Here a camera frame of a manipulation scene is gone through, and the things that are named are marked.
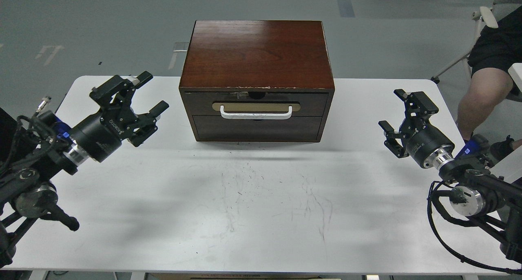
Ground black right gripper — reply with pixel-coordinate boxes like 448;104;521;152
378;89;455;169

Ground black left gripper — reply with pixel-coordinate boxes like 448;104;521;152
68;71;169;163

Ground wooden drawer with white handle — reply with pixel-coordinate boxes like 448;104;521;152
181;92;329;117

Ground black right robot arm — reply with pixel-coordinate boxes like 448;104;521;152
378;89;521;274

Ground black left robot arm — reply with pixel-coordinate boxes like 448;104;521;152
1;71;168;267

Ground dark wooden drawer cabinet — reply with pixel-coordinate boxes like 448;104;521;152
179;20;334;143

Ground seated person in black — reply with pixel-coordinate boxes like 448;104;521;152
458;6;522;158

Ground white chair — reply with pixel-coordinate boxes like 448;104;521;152
431;3;521;84

